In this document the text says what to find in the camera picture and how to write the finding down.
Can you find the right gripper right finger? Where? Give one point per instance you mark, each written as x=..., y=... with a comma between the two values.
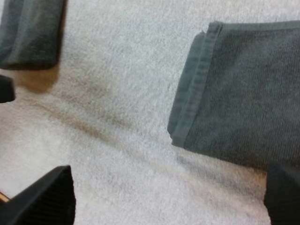
x=284, y=197

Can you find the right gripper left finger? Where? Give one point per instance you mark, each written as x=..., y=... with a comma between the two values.
x=47, y=201

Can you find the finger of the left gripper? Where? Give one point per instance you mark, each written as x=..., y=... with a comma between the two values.
x=5, y=90

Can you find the folded grey-green towel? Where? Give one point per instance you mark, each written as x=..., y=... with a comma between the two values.
x=246, y=93
x=30, y=32

